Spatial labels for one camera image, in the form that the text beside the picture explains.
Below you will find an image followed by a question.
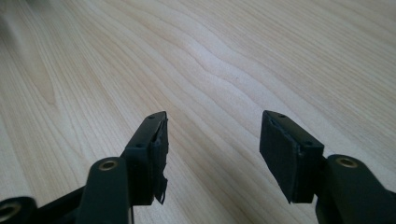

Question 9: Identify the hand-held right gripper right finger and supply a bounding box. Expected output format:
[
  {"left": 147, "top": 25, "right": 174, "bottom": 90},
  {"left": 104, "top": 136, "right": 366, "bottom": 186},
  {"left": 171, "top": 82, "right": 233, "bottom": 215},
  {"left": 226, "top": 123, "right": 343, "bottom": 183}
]
[{"left": 259, "top": 109, "right": 326, "bottom": 204}]

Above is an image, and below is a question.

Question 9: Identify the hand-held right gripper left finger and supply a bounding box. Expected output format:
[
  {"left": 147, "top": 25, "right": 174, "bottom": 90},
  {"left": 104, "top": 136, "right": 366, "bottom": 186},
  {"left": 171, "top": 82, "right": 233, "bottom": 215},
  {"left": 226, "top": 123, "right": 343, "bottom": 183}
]
[{"left": 120, "top": 110, "right": 170, "bottom": 206}]

